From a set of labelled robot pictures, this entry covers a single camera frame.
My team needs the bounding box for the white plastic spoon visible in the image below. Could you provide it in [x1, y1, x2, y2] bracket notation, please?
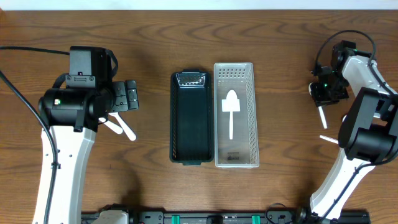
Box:
[223, 90, 240, 140]
[308, 82, 328, 129]
[319, 135, 338, 144]
[109, 112, 137, 141]

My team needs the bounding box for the white plastic fork diagonal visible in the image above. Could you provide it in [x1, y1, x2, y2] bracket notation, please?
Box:
[99, 118, 123, 134]

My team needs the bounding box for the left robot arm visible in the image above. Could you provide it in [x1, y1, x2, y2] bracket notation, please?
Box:
[33, 46, 139, 223]

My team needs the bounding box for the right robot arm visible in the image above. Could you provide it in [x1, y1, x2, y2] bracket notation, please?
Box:
[308, 40, 397, 223]

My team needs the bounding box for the black plastic basket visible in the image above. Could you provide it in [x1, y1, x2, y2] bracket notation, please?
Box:
[170, 69, 214, 166]

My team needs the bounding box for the clear plastic basket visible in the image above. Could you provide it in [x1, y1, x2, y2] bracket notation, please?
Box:
[213, 62, 259, 169]

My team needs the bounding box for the black mounting rail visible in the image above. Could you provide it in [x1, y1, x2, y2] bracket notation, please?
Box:
[81, 203, 371, 224]

